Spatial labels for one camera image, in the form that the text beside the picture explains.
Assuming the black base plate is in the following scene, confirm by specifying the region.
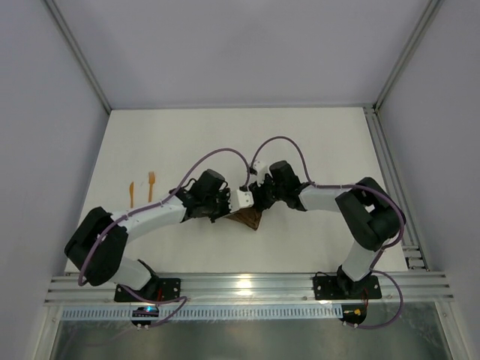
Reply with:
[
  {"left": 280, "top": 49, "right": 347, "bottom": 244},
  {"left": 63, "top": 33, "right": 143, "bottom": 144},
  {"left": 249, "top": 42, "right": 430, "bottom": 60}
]
[
  {"left": 114, "top": 277, "right": 181, "bottom": 303},
  {"left": 312, "top": 271, "right": 383, "bottom": 300}
]

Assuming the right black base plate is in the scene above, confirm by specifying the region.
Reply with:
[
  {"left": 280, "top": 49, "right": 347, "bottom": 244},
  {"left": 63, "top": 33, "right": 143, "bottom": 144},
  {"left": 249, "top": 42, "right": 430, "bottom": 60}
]
[{"left": 312, "top": 271, "right": 383, "bottom": 300}]

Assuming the left black connector board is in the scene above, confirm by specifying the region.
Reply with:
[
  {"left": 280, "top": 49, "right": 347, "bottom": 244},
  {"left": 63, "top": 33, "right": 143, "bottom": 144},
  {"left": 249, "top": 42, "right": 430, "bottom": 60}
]
[{"left": 130, "top": 305, "right": 159, "bottom": 329}]

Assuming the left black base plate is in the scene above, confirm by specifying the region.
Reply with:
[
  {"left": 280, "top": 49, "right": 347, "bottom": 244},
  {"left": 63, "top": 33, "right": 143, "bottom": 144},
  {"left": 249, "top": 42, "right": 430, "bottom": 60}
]
[{"left": 114, "top": 277, "right": 181, "bottom": 303}]

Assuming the right side aluminium rail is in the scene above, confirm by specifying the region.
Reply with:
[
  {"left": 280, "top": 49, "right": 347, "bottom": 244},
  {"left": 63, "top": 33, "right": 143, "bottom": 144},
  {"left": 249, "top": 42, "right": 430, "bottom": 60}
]
[{"left": 363, "top": 104, "right": 430, "bottom": 272}]

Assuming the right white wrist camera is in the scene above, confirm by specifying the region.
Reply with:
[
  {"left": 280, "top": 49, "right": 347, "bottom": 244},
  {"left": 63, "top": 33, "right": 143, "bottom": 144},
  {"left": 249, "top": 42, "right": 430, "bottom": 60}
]
[{"left": 250, "top": 160, "right": 269, "bottom": 186}]

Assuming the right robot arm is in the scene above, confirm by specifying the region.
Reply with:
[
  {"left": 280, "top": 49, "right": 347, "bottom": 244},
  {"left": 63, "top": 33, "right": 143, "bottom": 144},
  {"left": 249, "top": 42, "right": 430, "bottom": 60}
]
[{"left": 248, "top": 160, "right": 406, "bottom": 298}]

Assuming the corner aluminium post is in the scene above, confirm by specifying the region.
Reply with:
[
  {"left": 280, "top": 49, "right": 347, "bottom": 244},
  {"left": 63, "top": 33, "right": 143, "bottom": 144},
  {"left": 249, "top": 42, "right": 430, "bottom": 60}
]
[
  {"left": 373, "top": 0, "right": 444, "bottom": 113},
  {"left": 41, "top": 0, "right": 113, "bottom": 115}
]

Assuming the black connector board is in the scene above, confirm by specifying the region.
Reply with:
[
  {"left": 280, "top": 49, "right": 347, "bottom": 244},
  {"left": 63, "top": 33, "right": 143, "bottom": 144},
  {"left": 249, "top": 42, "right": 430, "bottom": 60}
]
[
  {"left": 340, "top": 304, "right": 368, "bottom": 329},
  {"left": 130, "top": 305, "right": 159, "bottom": 329}
]

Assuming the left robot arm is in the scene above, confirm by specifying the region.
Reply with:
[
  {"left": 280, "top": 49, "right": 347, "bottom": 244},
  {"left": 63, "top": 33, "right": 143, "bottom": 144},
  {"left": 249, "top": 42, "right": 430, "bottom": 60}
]
[{"left": 64, "top": 169, "right": 230, "bottom": 301}]

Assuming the right black connector board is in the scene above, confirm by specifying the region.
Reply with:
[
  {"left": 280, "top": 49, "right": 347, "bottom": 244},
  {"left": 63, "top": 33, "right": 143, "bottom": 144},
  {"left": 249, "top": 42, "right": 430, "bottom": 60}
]
[{"left": 340, "top": 304, "right": 368, "bottom": 329}]

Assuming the orange plastic fork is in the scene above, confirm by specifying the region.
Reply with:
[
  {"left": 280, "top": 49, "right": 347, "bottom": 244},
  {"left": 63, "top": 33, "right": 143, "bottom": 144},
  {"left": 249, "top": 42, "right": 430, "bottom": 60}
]
[{"left": 148, "top": 171, "right": 156, "bottom": 203}]

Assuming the orange plastic knife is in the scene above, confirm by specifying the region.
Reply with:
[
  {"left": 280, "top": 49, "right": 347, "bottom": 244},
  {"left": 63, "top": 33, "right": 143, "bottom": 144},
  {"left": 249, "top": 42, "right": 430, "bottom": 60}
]
[{"left": 129, "top": 181, "right": 135, "bottom": 209}]

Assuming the aluminium rail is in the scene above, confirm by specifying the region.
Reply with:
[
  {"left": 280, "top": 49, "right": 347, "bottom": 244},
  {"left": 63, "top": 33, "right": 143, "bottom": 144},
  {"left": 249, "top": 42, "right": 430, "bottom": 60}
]
[
  {"left": 44, "top": 271, "right": 455, "bottom": 305},
  {"left": 363, "top": 104, "right": 430, "bottom": 272}
]

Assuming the right corner aluminium post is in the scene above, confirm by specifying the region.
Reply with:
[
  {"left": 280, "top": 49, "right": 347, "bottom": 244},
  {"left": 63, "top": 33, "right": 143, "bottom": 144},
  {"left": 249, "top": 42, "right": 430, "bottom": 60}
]
[{"left": 373, "top": 0, "right": 444, "bottom": 113}]

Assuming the slotted cable duct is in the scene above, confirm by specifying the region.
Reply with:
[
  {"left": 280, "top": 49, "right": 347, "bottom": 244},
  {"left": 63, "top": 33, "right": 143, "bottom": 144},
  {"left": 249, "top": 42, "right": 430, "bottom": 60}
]
[{"left": 61, "top": 303, "right": 341, "bottom": 321}]

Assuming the brown cloth napkin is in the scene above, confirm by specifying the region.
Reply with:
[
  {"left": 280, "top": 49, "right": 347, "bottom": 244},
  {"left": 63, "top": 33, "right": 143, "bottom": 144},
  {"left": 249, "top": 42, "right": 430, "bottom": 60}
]
[{"left": 227, "top": 208, "right": 262, "bottom": 231}]

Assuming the left corner aluminium post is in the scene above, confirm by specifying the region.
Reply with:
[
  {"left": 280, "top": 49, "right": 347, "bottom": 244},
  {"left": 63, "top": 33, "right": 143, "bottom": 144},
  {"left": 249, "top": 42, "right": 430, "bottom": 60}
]
[{"left": 41, "top": 0, "right": 113, "bottom": 115}]

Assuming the front aluminium rail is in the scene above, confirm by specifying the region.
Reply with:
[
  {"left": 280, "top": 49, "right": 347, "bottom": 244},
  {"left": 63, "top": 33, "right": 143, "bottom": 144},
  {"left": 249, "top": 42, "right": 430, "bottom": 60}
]
[{"left": 44, "top": 271, "right": 455, "bottom": 305}]

